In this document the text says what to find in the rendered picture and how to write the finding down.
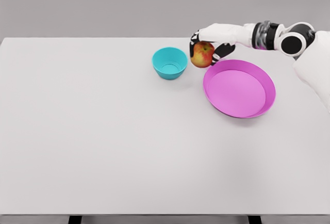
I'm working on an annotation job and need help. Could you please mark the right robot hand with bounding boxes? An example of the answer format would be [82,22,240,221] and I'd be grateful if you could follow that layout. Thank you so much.
[189,23,240,66]

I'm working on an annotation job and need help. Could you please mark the red yellow apple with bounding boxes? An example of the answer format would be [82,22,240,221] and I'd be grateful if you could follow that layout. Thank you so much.
[190,41,216,68]

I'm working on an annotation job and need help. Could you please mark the blue bowl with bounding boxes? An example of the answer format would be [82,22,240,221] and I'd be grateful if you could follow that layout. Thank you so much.
[151,47,188,81]

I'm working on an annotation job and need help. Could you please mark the pink plate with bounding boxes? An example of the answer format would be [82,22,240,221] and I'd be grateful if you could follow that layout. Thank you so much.
[202,59,276,119]

